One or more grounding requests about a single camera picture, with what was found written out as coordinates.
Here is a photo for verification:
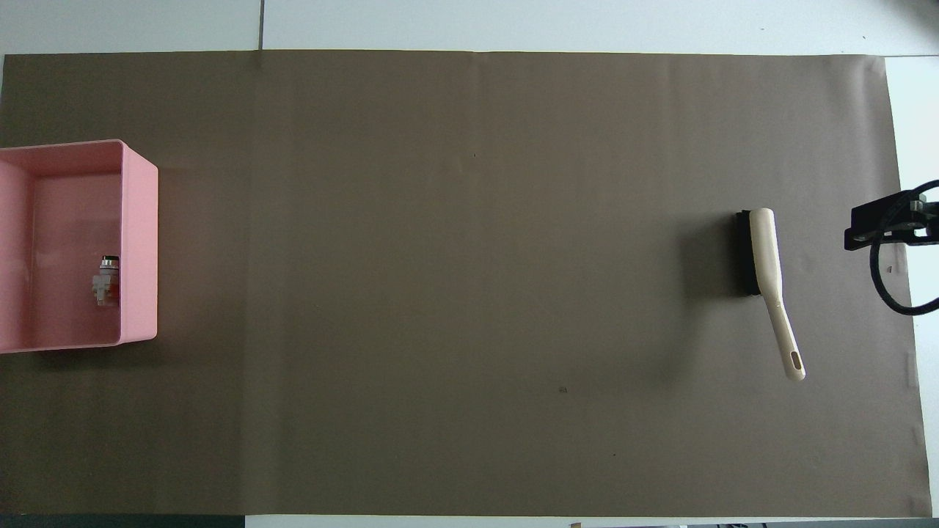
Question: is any pink plastic bin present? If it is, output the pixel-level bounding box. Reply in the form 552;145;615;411
0;139;159;355

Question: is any cream handled black bristle brush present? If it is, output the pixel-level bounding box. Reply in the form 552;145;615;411
736;208;807;382

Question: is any black cable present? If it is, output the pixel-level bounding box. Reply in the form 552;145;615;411
869;179;939;318

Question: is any black stand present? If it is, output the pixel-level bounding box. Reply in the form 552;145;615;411
844;188;939;252

